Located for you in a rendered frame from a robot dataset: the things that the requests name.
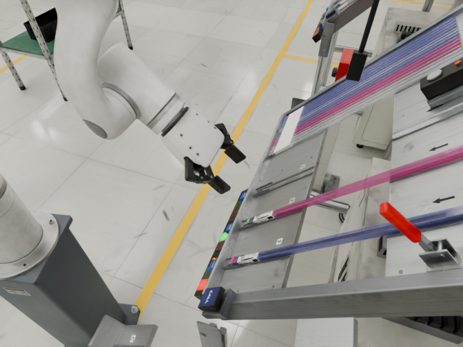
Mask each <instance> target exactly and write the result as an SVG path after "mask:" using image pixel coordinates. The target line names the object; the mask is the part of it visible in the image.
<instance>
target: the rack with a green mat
mask: <svg viewBox="0 0 463 347"><path fill-rule="evenodd" d="M118 1H119V8H118V10H117V12H116V15H115V17H114V18H113V20H114V19H115V18H117V17H119V16H121V19H122V23H123V28H124V31H125V36H126V39H127V45H128V48H129V49H131V50H133V46H132V41H131V37H130V32H129V28H128V25H127V19H126V16H125V11H124V7H123V2H122V0H118ZM20 2H21V5H22V7H23V9H24V11H25V14H26V16H27V18H28V21H29V22H30V25H31V27H32V29H33V32H34V34H35V36H36V38H37V40H33V39H31V38H30V35H29V34H28V31H25V32H22V33H21V34H19V35H17V36H15V37H13V38H11V39H9V40H7V41H6V42H4V43H2V42H1V40H0V53H1V55H2V57H3V59H4V61H5V62H6V64H7V66H8V68H9V70H10V71H11V73H12V75H13V77H14V79H15V81H16V82H17V85H18V86H19V88H20V90H25V89H26V88H25V85H24V84H23V82H22V80H21V78H20V76H19V74H18V72H17V71H16V69H15V67H14V65H13V63H12V61H11V60H10V57H9V56H8V53H7V52H11V53H14V54H20V55H24V56H30V57H33V58H37V59H43V60H46V61H47V62H48V65H49V67H50V70H51V72H52V74H53V77H54V79H55V81H56V84H57V85H58V87H59V90H60V92H61V94H62V97H63V99H64V101H68V100H67V98H66V97H65V95H64V94H63V92H62V90H61V88H60V86H59V82H58V81H57V78H56V72H55V69H54V61H53V58H54V40H55V39H54V40H52V41H51V42H49V43H48V42H45V40H44V38H43V35H42V33H41V31H40V29H39V26H38V24H37V21H36V19H35V17H34V15H33V13H32V10H31V8H30V5H29V3H28V0H20Z"/></svg>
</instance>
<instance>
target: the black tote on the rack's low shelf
mask: <svg viewBox="0 0 463 347"><path fill-rule="evenodd" d="M35 19H36V21H37V24H38V26H39V29H40V31H41V33H42V35H43V38H44V40H45V42H48V43H49V42H51V41H52V40H54V39H55V35H56V27H57V13H56V9H55V8H53V9H51V10H48V11H47V12H44V13H43V14H40V15H39V16H37V17H35ZM23 25H24V26H25V28H26V30H27V31H28V34H29V35H30V38H31V39H33V40H37V38H36V36H35V34H34V32H33V29H32V27H31V25H30V22H29V21H26V22H25V23H23Z"/></svg>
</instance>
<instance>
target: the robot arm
mask: <svg viewBox="0 0 463 347"><path fill-rule="evenodd" d="M51 1H52V3H53V4H54V7H55V9H56V13H57V27H56V35H55V40H54V69H55V72H56V78H57V81H58V82H59V86H60V88H61V90H62V92H63V94H64V95H65V97H66V98H67V100H68V102H69V103H70V104H71V106H72V107H73V109H74V110H75V112H76V113H77V114H78V115H79V116H80V118H81V119H82V120H83V122H84V123H85V124H86V125H87V126H88V127H89V128H90V129H91V130H92V132H93V133H95V134H96V135H97V136H99V137H101V138H103V139H107V140H112V139H115V138H117V137H119V136H120V135H121V134H122V133H123V132H124V131H125V130H126V129H127V128H128V127H129V126H130V125H131V124H132V123H133V122H134V121H135V120H136V119H138V120H140V121H141V122H142V123H144V124H145V125H146V126H147V127H148V128H150V129H151V130H152V131H153V132H154V133H155V134H156V135H157V134H159V133H160V132H162V134H161V136H162V138H161V141H162V142H163V144H164V145H165V146H166V147H167V149H168V150H169V151H170V152H171V153H172V155H173V156H174V157H175V158H176V159H177V160H178V161H179V162H180V163H181V164H182V165H183V166H184V167H185V180H186V181H188V182H195V183H196V184H204V185H205V184H208V185H210V186H211V187H212V188H213V189H215V190H216V191H217V192H218V193H219V194H224V193H226V192H228V191H229V190H230V189H231V187H230V186H229V185H228V184H227V183H226V182H225V181H224V180H223V179H221V178H220V177H219V176H217V175H216V176H214V174H213V171H212V168H211V166H210V165H211V163H212V161H213V159H214V158H215V156H216V154H217V153H218V151H219V149H225V151H224V152H225V154H226V155H227V156H229V157H230V158H231V159H232V160H233V161H234V162H235V163H236V164H238V163H239V162H241V161H243V160H244V159H246V155H244V153H243V152H241V151H240V150H239V149H238V148H237V147H236V146H235V145H233V144H234V142H233V140H232V139H231V137H230V135H229V132H227V129H226V127H225V125H224V124H223V123H219V124H215V125H213V124H212V123H211V122H210V121H209V120H207V119H206V118H205V117H204V116H202V115H201V114H199V113H198V112H197V111H196V110H194V109H192V108H191V107H188V106H187V107H185V108H184V107H183V106H184V105H185V104H186V102H185V101H184V100H183V99H182V98H181V97H180V96H179V95H178V94H177V93H176V92H175V91H174V90H173V89H172V88H171V87H170V86H169V85H168V84H167V83H166V82H165V81H163V80H162V79H161V78H160V77H159V76H158V75H157V74H156V73H155V72H154V71H153V70H151V69H150V68H149V67H148V66H147V65H146V64H145V63H144V62H143V61H142V60H141V59H140V58H139V57H137V55H135V53H133V51H131V49H129V48H128V47H127V46H126V45H125V44H124V43H121V42H119V43H115V44H114V45H112V46H111V47H110V48H108V49H107V50H106V51H105V52H104V53H103V54H102V55H101V56H100V58H99V59H98V55H99V49H100V46H101V42H102V40H103V37H104V36H105V33H106V31H107V29H108V28H109V26H110V24H111V22H112V20H113V18H114V17H115V15H116V12H117V10H118V7H119V1H118V0H51ZM101 87H102V88H101ZM204 170H205V171H206V174H207V175H206V174H205V171H204ZM197 173H199V176H198V175H196V174H197ZM58 239H59V224H58V222H57V221H56V219H55V218H54V217H53V215H51V214H50V213H48V212H47V211H44V210H40V209H28V208H27V207H26V206H25V205H24V203H23V202H22V201H21V199H20V198H19V196H18V195H17V194H16V193H15V192H14V190H13V189H12V187H11V186H10V185H9V184H8V182H7V181H6V179H5V178H4V177H3V176H2V175H1V173H0V280H8V279H11V278H14V277H18V276H20V275H23V274H25V273H27V272H29V271H31V270H32V269H34V268H35V267H37V266H38V265H40V263H42V262H43V261H44V260H45V259H46V258H47V257H48V256H49V254H51V252H52V251H53V249H54V248H55V246H56V244H57V242H58Z"/></svg>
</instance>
